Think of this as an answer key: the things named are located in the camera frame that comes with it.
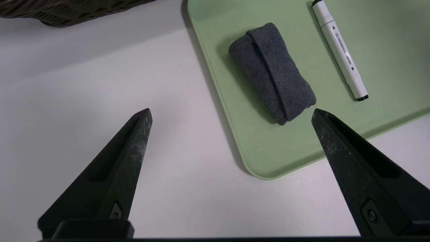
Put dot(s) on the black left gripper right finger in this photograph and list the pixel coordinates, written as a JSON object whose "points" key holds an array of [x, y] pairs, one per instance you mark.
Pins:
{"points": [[362, 181]]}

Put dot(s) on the green plastic tray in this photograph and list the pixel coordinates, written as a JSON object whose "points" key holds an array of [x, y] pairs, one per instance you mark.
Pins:
{"points": [[386, 50]]}

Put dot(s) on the dark brown wicker basket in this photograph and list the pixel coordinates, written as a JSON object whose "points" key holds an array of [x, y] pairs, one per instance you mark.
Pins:
{"points": [[67, 13]]}

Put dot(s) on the grey towel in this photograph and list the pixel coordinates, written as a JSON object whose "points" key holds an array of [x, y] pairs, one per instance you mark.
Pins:
{"points": [[272, 70]]}

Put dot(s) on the white marker pen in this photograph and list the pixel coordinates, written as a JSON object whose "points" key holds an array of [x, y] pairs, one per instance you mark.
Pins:
{"points": [[339, 50]]}

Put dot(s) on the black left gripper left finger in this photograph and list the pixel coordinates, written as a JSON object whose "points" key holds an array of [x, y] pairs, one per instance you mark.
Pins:
{"points": [[126, 174]]}

